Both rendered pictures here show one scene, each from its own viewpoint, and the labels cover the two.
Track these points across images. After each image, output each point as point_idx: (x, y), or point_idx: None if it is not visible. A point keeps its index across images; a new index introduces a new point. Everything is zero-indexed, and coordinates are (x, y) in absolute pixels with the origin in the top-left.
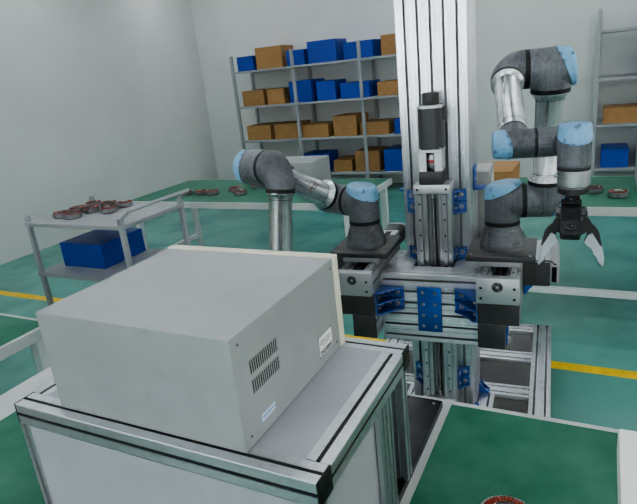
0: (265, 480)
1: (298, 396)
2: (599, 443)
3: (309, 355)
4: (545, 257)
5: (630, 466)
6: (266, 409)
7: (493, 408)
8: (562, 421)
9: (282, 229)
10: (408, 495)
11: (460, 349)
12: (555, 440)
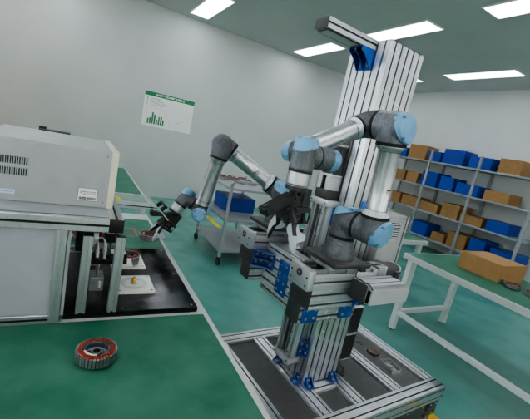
0: None
1: (41, 203)
2: (223, 379)
3: (64, 189)
4: (373, 283)
5: None
6: (3, 188)
7: (215, 329)
8: (232, 359)
9: (207, 179)
10: (100, 318)
11: (309, 327)
12: (206, 359)
